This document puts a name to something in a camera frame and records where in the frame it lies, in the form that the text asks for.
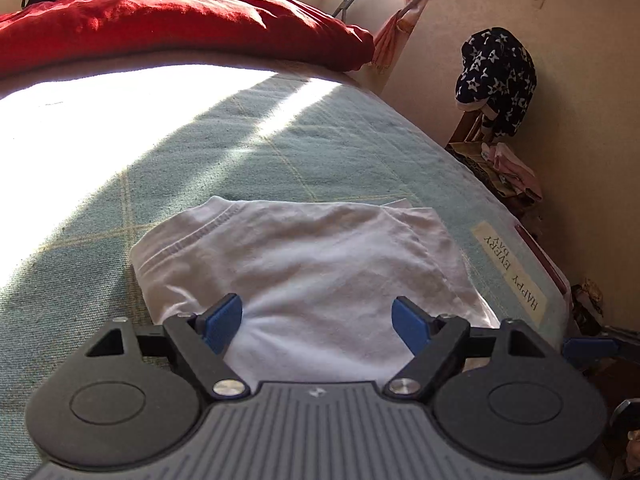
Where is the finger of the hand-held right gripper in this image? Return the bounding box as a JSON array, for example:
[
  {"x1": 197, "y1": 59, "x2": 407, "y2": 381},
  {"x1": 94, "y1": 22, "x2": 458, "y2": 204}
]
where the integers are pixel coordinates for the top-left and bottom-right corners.
[
  {"x1": 560, "y1": 327, "x2": 640, "y2": 371},
  {"x1": 607, "y1": 399, "x2": 640, "y2": 436}
]

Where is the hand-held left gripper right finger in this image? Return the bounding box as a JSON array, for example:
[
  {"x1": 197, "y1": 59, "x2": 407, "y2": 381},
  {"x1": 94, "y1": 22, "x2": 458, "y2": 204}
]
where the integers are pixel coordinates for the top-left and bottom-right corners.
[{"x1": 384, "y1": 296, "x2": 551, "y2": 403}]

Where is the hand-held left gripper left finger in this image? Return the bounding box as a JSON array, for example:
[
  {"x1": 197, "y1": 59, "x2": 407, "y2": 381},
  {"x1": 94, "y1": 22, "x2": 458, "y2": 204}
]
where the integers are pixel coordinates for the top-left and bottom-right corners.
[{"x1": 85, "y1": 292, "x2": 249, "y2": 401}]

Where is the white printed t-shirt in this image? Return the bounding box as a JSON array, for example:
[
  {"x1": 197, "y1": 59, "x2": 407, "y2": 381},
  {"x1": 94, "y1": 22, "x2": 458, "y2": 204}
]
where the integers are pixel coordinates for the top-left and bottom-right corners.
[{"x1": 129, "y1": 196, "x2": 501, "y2": 386}]

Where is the pile of light clothes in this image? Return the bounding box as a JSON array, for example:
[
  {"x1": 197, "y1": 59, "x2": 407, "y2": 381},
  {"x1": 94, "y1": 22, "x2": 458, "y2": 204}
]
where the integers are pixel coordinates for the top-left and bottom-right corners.
[{"x1": 445, "y1": 140, "x2": 543, "y2": 211}]

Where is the wooden chair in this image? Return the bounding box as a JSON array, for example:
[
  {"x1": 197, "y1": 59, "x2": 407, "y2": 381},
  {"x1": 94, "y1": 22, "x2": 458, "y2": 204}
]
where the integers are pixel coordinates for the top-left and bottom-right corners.
[{"x1": 447, "y1": 110, "x2": 543, "y2": 221}]

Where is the dark star-print garment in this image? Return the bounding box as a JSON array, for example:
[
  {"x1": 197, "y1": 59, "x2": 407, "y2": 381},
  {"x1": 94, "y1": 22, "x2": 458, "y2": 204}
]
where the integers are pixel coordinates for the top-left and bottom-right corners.
[{"x1": 454, "y1": 27, "x2": 537, "y2": 137}]

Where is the pink curtain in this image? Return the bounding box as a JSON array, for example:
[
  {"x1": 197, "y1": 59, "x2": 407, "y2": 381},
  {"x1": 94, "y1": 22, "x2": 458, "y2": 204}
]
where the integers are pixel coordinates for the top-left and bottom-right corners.
[{"x1": 372, "y1": 0, "x2": 451, "y2": 73}]

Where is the red quilt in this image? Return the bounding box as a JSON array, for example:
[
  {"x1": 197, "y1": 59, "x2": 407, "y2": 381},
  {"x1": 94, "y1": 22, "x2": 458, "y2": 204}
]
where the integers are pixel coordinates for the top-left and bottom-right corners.
[{"x1": 0, "y1": 0, "x2": 376, "y2": 81}]

